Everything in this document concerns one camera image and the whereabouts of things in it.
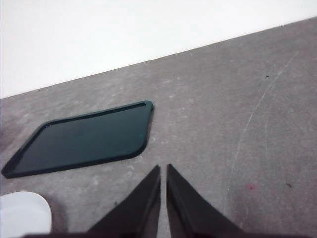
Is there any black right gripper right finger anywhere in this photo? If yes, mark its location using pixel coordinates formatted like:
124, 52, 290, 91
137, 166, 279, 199
166, 163, 246, 238

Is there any pale grey round plate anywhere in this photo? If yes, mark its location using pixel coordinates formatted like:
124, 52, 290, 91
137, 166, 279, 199
0, 190, 52, 238

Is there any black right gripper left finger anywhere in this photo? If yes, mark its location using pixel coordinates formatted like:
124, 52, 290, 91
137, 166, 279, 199
85, 165, 161, 238

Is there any dark rectangular tray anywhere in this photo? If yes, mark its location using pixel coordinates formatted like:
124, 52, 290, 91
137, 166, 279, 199
1, 100, 156, 179

